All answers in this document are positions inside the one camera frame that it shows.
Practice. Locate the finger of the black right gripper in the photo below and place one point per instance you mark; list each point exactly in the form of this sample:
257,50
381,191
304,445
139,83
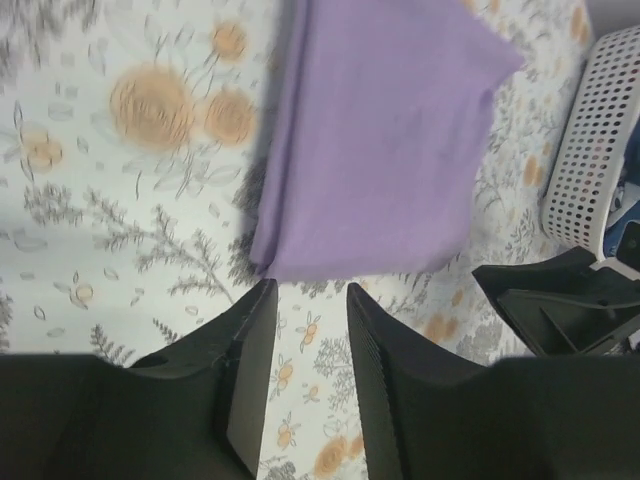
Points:
567,305

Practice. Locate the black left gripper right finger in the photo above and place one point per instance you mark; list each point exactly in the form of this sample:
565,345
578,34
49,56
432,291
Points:
427,413

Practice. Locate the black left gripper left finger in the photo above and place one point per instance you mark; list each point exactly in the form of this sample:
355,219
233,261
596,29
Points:
192,410

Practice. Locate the purple t shirt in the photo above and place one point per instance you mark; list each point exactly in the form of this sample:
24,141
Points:
384,118

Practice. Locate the white perforated laundry basket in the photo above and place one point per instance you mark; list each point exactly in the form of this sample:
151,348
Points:
591,155

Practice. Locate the floral patterned table mat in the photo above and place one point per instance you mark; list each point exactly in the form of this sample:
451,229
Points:
134,143

